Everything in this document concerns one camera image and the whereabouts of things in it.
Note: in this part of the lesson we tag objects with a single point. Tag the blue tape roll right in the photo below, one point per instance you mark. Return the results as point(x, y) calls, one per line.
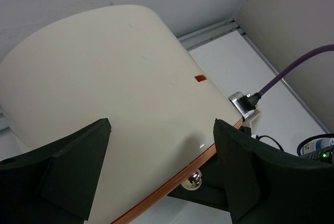
point(315, 143)

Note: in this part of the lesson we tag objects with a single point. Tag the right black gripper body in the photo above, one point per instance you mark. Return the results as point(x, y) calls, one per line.
point(211, 193)

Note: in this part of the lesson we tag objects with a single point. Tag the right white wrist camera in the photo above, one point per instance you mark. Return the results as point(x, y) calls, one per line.
point(248, 108)

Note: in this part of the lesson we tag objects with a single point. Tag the cream three-drawer storage cabinet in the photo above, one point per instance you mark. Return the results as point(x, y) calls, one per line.
point(132, 180)

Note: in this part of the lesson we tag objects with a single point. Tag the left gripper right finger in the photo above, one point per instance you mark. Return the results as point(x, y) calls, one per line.
point(266, 185)

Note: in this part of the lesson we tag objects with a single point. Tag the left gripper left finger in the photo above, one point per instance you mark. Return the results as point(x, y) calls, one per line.
point(55, 183)

